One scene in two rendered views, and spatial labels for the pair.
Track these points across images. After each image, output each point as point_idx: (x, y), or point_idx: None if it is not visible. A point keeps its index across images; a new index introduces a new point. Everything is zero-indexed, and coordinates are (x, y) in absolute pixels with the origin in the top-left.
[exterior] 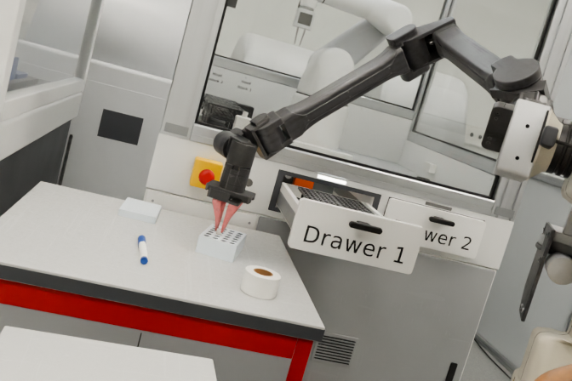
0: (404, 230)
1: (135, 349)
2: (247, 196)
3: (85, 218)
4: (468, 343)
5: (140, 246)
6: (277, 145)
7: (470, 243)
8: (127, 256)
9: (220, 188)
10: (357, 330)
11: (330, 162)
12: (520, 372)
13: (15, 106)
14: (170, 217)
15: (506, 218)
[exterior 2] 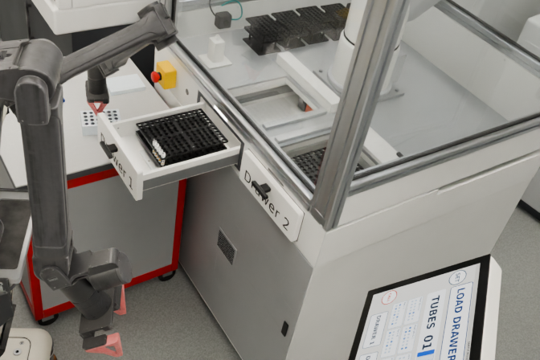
0: (130, 166)
1: None
2: (90, 97)
3: (73, 78)
4: (295, 315)
5: None
6: (103, 69)
7: (288, 226)
8: None
9: (86, 86)
10: (236, 243)
11: (218, 98)
12: None
13: None
14: (140, 96)
15: (319, 222)
